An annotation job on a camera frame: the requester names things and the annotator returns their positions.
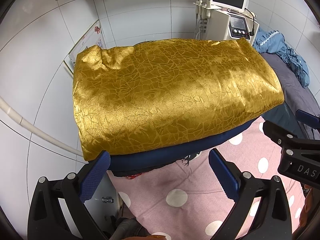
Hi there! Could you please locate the dark blue covered bed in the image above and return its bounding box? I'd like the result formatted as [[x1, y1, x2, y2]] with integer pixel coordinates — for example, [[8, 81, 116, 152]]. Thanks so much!
[[261, 53, 319, 140]]

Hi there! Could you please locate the pink polka dot bedsheet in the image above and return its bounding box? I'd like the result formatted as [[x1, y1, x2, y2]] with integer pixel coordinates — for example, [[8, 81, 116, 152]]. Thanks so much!
[[107, 121, 311, 240]]

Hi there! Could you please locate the light blue ruffled blanket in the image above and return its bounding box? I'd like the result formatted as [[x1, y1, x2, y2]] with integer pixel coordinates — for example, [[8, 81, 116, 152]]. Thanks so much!
[[253, 28, 310, 88]]

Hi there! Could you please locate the white medical device cart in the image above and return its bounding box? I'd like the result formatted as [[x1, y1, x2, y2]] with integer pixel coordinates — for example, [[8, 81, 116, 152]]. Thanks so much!
[[194, 1, 259, 44]]

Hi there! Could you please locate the gold brocade padded jacket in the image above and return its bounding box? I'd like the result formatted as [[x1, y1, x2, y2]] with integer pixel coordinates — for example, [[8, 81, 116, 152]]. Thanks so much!
[[73, 38, 284, 161]]

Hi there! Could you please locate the folded black garment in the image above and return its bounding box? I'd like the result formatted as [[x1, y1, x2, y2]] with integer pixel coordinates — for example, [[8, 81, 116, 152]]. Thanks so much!
[[117, 163, 176, 178]]

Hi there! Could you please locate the white floor pipe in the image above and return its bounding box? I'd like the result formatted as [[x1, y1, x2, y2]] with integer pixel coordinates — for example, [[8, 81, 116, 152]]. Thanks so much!
[[1, 98, 83, 157]]

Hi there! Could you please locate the folded red patterned garment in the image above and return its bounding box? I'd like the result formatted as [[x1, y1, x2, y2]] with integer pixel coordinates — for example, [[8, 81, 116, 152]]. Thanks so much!
[[126, 173, 141, 180]]

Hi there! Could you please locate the folded navy blue garment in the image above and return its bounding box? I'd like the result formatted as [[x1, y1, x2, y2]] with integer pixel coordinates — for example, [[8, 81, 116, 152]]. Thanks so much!
[[108, 120, 253, 172]]

